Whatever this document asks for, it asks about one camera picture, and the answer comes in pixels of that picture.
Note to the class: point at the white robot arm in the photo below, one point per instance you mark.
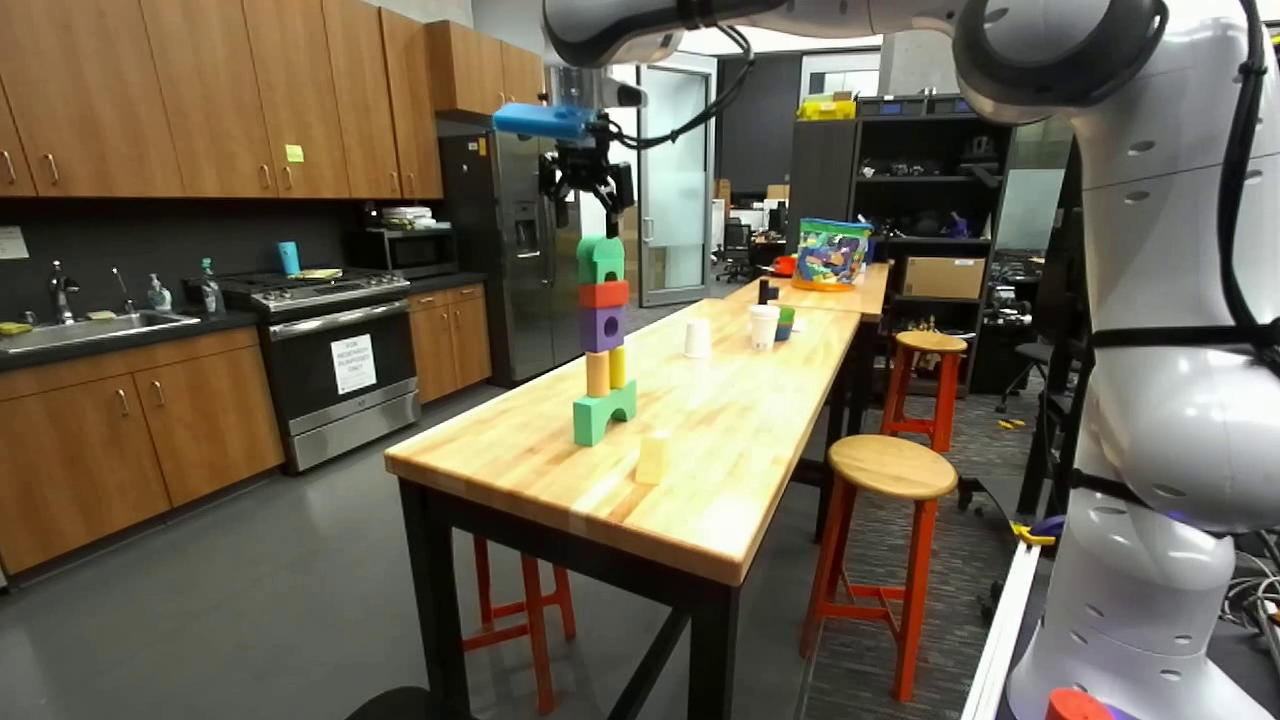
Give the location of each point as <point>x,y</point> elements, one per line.
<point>1175,403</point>

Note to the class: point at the white ribbed plastic cup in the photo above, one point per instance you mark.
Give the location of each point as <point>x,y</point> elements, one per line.
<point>763,327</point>

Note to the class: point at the wooden upper kitchen cabinets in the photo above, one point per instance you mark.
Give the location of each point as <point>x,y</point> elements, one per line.
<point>200,92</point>

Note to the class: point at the colourful toy box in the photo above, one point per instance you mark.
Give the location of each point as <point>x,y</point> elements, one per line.
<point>834,248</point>

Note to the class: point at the green half-round foam block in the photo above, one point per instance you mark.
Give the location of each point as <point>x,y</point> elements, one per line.
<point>602,248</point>

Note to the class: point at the yellow foam cylinder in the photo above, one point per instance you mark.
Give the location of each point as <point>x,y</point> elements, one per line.
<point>617,368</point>

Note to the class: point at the clear soap bottle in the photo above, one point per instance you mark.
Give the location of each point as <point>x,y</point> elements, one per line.
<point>208,290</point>

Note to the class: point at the wooden round stool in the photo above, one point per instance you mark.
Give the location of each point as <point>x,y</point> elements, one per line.
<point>929,340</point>
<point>889,467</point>

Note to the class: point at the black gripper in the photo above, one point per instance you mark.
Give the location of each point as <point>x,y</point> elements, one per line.
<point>584,161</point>

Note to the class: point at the stainless steel refrigerator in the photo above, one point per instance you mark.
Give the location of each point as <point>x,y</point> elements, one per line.
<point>506,293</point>

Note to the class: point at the black shelving unit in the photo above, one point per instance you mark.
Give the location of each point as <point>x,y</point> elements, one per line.
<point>935,173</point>

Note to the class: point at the stainless steel microwave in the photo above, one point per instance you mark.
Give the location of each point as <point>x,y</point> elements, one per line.
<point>401,248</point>

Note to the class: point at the red emergency stop button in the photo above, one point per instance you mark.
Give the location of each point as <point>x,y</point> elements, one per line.
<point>1073,706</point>

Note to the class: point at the long wooden table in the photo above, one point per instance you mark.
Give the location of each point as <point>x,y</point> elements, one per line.
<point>433,586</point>

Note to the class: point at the metal sink faucet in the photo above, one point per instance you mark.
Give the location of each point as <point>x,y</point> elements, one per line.
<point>63,293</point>

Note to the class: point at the green notched foam block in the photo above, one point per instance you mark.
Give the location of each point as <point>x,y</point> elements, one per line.
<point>591,272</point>

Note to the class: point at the orange foam cylinder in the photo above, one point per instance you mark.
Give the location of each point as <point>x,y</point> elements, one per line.
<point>598,375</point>

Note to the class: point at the narrow wooden lower cabinet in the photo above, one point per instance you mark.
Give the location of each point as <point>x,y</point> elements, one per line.
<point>451,340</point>

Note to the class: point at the wide wooden lower cabinet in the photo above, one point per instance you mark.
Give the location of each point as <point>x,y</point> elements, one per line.
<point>134,441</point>

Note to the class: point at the green foam bridge block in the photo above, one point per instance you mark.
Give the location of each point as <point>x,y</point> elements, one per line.
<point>591,423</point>

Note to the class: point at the red foam block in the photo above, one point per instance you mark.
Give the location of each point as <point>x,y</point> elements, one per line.
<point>604,293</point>

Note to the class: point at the red metal stool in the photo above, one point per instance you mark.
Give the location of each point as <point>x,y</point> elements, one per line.
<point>541,625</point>

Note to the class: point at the black upright stand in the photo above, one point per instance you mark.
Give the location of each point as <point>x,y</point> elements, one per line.
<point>765,290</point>

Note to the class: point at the blue cup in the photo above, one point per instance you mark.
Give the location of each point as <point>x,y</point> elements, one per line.
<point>288,256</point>

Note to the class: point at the stainless steel oven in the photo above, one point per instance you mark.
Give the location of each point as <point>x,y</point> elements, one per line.
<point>341,403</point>

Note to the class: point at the white paper on oven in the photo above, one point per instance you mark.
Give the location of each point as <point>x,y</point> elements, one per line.
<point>354,365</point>

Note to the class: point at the glass door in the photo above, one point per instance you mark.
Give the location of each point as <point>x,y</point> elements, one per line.
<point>679,186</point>

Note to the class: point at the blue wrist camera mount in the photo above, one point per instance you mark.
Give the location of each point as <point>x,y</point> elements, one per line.
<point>541,122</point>

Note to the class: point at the green sticky note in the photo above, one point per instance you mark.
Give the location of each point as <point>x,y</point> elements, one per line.
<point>294,153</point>

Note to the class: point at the cardboard box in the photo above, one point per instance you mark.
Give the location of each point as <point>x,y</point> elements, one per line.
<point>944,279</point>

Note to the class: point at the white dishes pile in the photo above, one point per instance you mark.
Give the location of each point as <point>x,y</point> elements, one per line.
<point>407,216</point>

